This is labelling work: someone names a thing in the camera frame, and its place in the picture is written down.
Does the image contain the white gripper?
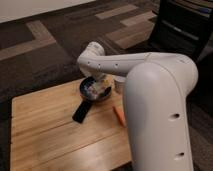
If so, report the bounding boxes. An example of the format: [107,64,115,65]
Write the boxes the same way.
[89,79,106,95]

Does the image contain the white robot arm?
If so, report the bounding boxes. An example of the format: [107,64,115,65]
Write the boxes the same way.
[77,42,198,171]

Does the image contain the black frying pan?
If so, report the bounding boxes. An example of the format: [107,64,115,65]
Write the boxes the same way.
[72,76,112,123]

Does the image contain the orange carrot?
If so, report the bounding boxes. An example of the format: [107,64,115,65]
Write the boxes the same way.
[113,106,126,126]

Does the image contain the black shelf cabinet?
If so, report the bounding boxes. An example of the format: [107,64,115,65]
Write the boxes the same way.
[148,0,213,61]

